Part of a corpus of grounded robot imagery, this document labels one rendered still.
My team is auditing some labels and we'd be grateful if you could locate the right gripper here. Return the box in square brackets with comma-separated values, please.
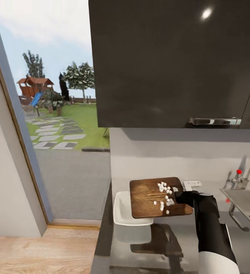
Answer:
[175, 190, 198, 206]

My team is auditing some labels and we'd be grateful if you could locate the cutting board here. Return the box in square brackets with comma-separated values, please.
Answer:
[130, 177, 193, 219]

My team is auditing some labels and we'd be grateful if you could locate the bowl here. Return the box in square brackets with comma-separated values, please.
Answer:
[114, 191, 153, 227]

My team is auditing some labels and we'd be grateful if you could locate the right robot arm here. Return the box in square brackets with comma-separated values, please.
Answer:
[175, 180, 240, 274]

